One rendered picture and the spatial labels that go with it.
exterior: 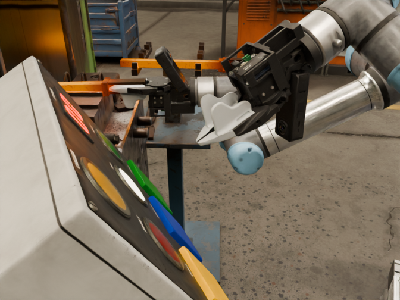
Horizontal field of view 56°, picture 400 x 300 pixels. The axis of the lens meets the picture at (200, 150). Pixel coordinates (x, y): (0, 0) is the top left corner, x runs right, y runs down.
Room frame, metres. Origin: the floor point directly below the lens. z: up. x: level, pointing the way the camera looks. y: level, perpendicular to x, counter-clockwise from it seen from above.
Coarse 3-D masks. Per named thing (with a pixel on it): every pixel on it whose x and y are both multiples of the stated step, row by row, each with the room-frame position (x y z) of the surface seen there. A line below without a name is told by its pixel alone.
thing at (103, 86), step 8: (104, 80) 0.89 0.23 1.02; (112, 80) 0.89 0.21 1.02; (120, 80) 0.89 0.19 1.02; (128, 80) 0.89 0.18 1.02; (136, 80) 0.89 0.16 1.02; (144, 80) 0.89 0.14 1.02; (64, 88) 0.88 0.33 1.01; (72, 88) 0.88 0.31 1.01; (80, 88) 0.88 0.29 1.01; (88, 88) 0.88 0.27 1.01; (96, 88) 0.88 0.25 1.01; (104, 88) 0.87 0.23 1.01
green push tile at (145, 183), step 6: (132, 162) 0.47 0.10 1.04; (132, 168) 0.46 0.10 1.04; (138, 168) 0.47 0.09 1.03; (138, 174) 0.44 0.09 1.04; (144, 174) 0.48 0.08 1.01; (138, 180) 0.43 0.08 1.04; (144, 180) 0.43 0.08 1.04; (144, 186) 0.41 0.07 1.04; (150, 186) 0.43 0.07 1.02; (150, 192) 0.42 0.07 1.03; (156, 192) 0.44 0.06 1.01; (156, 198) 0.42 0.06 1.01; (162, 198) 0.46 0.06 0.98; (162, 204) 0.42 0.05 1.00; (168, 210) 0.43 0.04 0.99
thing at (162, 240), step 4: (152, 224) 0.27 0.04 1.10; (152, 228) 0.25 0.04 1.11; (156, 228) 0.26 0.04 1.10; (156, 232) 0.25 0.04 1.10; (160, 232) 0.27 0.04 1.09; (156, 236) 0.24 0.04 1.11; (160, 236) 0.25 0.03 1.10; (160, 240) 0.24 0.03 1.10; (164, 240) 0.25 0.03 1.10; (164, 244) 0.24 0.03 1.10; (168, 244) 0.25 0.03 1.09; (164, 248) 0.23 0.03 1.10; (168, 248) 0.24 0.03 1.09; (172, 248) 0.25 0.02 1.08; (168, 252) 0.23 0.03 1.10; (172, 252) 0.24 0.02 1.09; (172, 256) 0.23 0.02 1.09; (176, 256) 0.25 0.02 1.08; (176, 260) 0.24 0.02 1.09
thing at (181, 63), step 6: (120, 60) 1.24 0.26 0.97; (126, 60) 1.24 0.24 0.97; (132, 60) 1.24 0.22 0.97; (138, 60) 1.24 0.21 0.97; (144, 60) 1.24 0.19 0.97; (150, 60) 1.24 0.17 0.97; (174, 60) 1.24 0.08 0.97; (180, 60) 1.24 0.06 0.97; (186, 60) 1.24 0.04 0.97; (192, 60) 1.24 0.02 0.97; (198, 60) 1.24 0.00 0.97; (204, 60) 1.24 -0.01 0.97; (210, 60) 1.24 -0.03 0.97; (216, 60) 1.24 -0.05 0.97; (222, 60) 1.22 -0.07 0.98; (240, 60) 1.21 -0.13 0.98; (126, 66) 1.24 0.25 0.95; (138, 66) 1.24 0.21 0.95; (144, 66) 1.24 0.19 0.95; (150, 66) 1.23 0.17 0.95; (156, 66) 1.23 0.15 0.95; (180, 66) 1.23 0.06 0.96; (186, 66) 1.22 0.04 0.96; (192, 66) 1.22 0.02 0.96; (204, 66) 1.22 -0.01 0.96; (210, 66) 1.22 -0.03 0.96; (216, 66) 1.22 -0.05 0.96; (222, 66) 1.21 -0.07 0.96
